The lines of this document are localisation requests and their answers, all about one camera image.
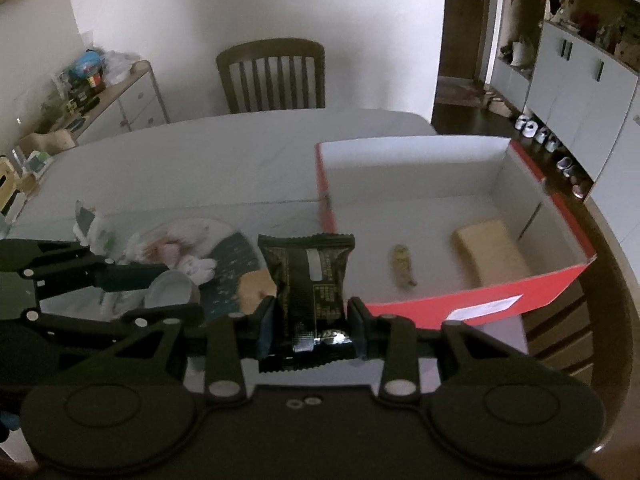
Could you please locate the dark wooden chair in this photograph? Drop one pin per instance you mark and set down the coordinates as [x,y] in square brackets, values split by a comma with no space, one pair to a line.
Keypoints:
[270,75]
[565,340]

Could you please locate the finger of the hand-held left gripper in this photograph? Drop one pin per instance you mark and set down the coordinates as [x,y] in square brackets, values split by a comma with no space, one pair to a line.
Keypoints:
[130,278]
[75,332]

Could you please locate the white cup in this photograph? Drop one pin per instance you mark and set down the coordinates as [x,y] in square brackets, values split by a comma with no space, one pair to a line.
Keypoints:
[167,290]

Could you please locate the small cardboard box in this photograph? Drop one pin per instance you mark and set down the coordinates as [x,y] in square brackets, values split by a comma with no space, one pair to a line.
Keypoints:
[47,142]

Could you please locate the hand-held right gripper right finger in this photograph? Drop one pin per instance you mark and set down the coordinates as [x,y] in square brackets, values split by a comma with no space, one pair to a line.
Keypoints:
[357,332]

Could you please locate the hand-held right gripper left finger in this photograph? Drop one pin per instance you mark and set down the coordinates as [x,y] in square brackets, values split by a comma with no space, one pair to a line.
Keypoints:
[266,332]

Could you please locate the white plastic bag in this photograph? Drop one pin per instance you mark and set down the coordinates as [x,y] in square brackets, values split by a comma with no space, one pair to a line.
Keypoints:
[119,66]

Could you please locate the crumpled pink white wrapper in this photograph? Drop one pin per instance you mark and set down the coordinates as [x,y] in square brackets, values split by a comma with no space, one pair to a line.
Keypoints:
[185,255]

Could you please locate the low white cabinet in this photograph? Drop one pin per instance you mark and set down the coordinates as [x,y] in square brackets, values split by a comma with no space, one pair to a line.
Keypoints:
[510,85]

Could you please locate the brown door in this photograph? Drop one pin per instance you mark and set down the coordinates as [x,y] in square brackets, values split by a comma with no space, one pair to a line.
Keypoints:
[460,35]

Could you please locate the red cardboard box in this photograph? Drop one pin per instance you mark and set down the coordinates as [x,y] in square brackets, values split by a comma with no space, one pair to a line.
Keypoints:
[550,285]

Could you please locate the grey shoe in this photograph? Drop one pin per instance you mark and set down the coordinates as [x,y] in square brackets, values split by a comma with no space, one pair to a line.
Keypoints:
[568,166]

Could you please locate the yellow sponge block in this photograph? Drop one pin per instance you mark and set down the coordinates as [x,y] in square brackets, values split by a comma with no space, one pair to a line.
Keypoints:
[490,250]

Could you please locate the doormat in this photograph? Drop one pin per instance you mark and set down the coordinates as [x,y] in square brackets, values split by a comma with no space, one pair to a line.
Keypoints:
[462,94]

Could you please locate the brown shoe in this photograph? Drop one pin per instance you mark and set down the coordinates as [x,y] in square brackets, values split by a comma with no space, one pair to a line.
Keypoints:
[581,187]

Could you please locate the black snack packet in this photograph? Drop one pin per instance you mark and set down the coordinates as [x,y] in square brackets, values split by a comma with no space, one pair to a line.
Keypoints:
[305,280]

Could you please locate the wooden sideboard white drawers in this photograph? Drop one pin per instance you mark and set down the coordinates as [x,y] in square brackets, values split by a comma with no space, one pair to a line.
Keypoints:
[135,105]

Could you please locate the white tissue pack dark print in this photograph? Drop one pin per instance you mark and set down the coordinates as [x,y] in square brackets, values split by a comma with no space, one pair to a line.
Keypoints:
[92,225]

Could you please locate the printed placemat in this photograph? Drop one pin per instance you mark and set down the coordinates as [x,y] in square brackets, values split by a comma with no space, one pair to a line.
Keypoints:
[230,270]

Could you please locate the white shoe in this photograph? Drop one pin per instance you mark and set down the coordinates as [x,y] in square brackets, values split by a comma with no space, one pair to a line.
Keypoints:
[544,139]
[526,126]

